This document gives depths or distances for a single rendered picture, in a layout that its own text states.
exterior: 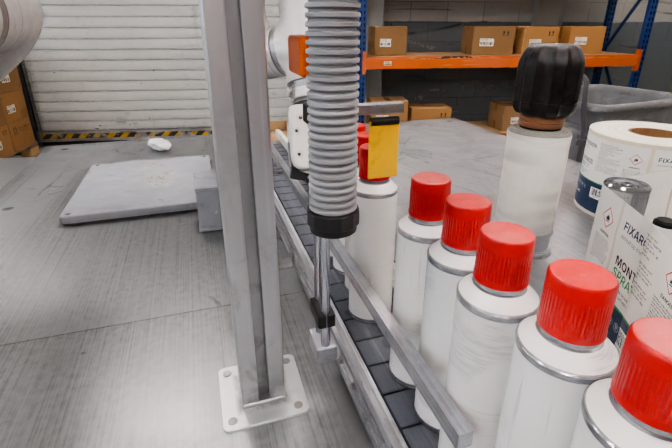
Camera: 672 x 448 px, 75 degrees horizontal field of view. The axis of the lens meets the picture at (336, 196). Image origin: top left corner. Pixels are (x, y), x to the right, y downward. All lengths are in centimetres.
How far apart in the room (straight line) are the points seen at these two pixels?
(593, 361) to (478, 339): 7
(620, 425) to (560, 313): 5
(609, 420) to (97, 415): 46
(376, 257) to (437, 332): 14
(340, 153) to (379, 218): 21
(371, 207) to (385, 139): 8
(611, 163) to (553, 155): 23
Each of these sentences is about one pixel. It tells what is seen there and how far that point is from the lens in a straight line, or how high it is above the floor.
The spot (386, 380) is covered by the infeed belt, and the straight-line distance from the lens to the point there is 46.
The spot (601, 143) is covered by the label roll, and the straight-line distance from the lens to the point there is 88.
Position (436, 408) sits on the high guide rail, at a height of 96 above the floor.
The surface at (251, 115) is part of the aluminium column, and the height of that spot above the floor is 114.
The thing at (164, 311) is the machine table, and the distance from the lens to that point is 67.
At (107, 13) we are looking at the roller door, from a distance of 502.
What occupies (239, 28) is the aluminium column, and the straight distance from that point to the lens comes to 36.
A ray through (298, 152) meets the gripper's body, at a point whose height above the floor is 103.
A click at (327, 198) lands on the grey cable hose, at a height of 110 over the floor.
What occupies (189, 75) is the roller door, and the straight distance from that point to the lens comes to 486.
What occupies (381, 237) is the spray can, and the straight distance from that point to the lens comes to 47.
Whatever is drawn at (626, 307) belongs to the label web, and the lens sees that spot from 44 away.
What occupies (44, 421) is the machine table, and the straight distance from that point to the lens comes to 58.
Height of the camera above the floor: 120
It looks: 22 degrees down
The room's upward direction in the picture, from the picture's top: straight up
